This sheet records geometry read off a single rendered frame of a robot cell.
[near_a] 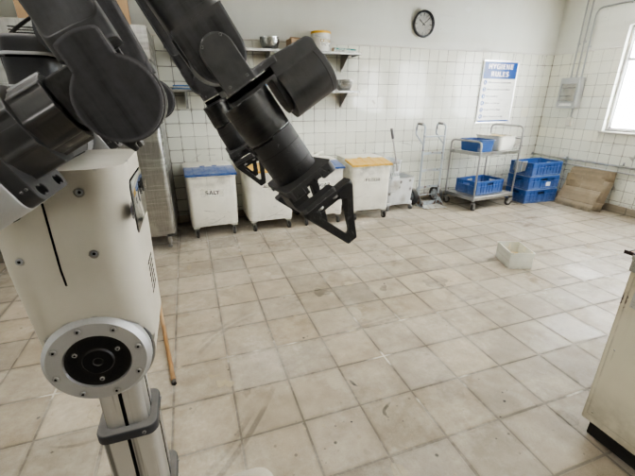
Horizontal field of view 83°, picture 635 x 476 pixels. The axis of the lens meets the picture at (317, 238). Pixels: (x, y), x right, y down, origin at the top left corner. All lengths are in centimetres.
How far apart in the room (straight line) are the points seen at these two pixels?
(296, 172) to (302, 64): 12
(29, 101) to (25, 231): 23
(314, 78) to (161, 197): 349
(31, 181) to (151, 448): 63
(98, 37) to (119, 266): 33
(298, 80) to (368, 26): 484
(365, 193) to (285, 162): 422
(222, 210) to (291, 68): 379
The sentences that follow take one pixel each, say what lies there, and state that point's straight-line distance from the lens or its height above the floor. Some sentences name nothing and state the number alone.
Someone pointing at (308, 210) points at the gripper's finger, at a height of 134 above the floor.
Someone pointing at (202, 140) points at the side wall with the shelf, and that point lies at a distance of 469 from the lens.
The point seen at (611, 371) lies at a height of 38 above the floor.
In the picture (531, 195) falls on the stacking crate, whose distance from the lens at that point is 629.
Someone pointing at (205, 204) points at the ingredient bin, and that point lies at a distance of 416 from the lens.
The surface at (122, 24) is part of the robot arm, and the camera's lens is 89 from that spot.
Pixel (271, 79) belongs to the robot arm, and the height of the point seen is 148.
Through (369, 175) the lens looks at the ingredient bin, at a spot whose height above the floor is 58.
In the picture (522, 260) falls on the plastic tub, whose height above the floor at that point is 9.
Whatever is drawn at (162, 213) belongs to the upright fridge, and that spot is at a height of 40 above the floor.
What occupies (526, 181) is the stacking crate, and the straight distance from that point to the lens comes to 619.
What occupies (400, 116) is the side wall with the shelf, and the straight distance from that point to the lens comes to 547.
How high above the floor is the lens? 146
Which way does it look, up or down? 21 degrees down
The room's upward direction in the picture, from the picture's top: straight up
